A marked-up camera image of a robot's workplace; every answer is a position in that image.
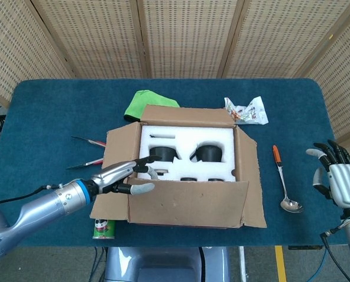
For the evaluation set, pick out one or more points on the white foam packing insert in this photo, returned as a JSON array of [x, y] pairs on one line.
[[186, 135]]

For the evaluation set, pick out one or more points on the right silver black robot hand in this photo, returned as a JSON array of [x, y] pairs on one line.
[[345, 185]]

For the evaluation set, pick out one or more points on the blue felt table cover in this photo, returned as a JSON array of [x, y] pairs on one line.
[[60, 102]]

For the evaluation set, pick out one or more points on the bright green cloth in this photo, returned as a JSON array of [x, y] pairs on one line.
[[145, 101]]

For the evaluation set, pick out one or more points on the woven rattan folding screen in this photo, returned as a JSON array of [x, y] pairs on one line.
[[186, 38]]

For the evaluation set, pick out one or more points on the black round lid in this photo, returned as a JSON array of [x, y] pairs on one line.
[[188, 179], [216, 179]]

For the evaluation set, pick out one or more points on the white metal pole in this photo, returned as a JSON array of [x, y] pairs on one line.
[[243, 264]]

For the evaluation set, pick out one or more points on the metal tongs with red grips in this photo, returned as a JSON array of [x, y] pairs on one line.
[[86, 163]]

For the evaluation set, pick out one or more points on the white crumpled snack packet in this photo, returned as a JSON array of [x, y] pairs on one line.
[[251, 113]]

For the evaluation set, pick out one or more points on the green Pringles can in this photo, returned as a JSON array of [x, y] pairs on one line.
[[104, 230]]

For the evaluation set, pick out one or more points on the black pot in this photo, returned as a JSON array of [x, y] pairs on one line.
[[163, 154], [208, 153]]

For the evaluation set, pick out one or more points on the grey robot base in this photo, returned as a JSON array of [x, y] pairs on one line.
[[151, 264]]

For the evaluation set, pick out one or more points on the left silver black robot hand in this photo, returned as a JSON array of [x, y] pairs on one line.
[[113, 177]]

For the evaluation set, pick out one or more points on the red cardboard shipping box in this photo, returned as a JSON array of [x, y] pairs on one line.
[[186, 202]]

